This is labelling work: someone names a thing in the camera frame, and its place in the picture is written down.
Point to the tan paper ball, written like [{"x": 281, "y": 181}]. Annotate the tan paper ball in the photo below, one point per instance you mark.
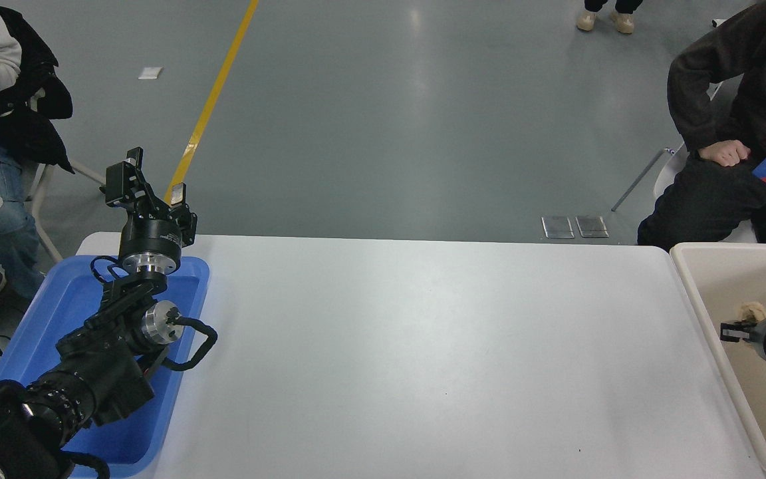
[{"x": 752, "y": 311}]

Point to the person's hand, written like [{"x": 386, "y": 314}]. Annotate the person's hand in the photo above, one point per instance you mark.
[{"x": 725, "y": 153}]

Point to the white chair with metal leg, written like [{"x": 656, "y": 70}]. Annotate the white chair with metal leg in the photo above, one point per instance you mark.
[{"x": 665, "y": 169}]

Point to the blue plastic tray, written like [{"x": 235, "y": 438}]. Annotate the blue plastic tray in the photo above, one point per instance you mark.
[{"x": 57, "y": 306}]

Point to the black jacket on chair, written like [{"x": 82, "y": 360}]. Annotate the black jacket on chair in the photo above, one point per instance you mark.
[{"x": 30, "y": 126}]

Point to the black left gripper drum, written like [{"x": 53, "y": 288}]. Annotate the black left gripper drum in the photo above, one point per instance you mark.
[{"x": 150, "y": 236}]

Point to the large pale plastic bin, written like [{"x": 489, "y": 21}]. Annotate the large pale plastic bin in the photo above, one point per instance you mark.
[{"x": 709, "y": 286}]

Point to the person standing in background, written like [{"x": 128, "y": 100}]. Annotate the person standing in background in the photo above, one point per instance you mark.
[{"x": 606, "y": 16}]

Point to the metal floor plate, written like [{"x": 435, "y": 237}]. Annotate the metal floor plate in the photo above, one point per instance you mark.
[
  {"x": 592, "y": 226},
  {"x": 558, "y": 227}
]

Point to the person in dark clothes seated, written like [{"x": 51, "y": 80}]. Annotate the person in dark clothes seated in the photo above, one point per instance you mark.
[{"x": 742, "y": 80}]

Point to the white paper scrap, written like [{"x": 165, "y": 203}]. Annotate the white paper scrap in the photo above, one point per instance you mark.
[{"x": 149, "y": 73}]

